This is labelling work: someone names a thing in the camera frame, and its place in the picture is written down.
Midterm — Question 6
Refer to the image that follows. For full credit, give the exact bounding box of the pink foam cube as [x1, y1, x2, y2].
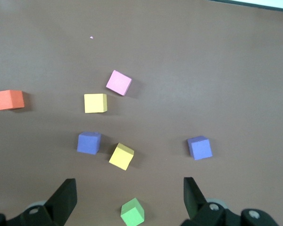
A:
[105, 69, 133, 97]

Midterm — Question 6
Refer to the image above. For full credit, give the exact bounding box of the table cover sheet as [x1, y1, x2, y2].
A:
[0, 0, 283, 226]

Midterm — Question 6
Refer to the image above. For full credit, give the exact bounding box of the purple foam cube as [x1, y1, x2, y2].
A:
[76, 131, 102, 155]
[187, 135, 213, 161]

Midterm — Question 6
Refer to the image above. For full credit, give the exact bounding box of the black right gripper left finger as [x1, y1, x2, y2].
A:
[0, 178, 77, 226]

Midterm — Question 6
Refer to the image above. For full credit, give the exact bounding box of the orange foam cube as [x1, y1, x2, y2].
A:
[0, 89, 25, 112]

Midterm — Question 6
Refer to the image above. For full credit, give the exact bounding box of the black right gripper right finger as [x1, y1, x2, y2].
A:
[181, 177, 281, 226]

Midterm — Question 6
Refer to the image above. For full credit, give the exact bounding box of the yellow foam cube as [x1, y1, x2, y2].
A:
[83, 93, 108, 114]
[108, 142, 135, 171]

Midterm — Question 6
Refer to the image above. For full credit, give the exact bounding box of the green foam cube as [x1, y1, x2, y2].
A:
[120, 197, 145, 226]

